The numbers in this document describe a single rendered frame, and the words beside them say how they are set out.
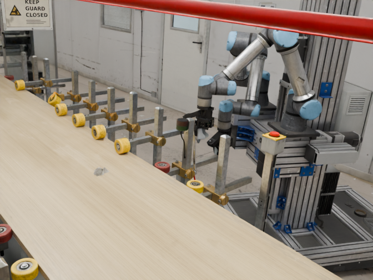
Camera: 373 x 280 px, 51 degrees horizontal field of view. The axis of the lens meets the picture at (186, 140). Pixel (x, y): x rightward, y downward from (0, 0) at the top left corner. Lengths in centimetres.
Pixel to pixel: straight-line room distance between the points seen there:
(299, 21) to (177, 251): 127
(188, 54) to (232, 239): 439
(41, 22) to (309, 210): 300
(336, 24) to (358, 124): 256
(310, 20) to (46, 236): 140
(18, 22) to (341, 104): 296
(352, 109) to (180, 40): 356
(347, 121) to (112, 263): 181
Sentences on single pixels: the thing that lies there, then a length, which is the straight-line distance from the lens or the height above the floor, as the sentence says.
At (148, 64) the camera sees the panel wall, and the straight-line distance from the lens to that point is 633.
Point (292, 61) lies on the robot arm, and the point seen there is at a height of 145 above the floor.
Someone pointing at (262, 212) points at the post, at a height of 87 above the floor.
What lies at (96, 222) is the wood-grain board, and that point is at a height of 90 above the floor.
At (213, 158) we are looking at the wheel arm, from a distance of 224.
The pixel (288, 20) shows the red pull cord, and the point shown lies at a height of 175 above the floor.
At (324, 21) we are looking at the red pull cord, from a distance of 17.
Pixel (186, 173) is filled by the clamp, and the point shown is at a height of 85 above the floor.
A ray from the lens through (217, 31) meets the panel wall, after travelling 528.
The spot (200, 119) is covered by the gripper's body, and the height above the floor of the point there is 112.
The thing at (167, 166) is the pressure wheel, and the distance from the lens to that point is 198.
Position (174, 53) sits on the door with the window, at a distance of 587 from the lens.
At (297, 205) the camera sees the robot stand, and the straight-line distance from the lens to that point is 281.
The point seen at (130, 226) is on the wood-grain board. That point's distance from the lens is 152.
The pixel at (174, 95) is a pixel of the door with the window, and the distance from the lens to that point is 596.
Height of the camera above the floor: 176
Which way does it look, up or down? 21 degrees down
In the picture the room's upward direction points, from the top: 4 degrees clockwise
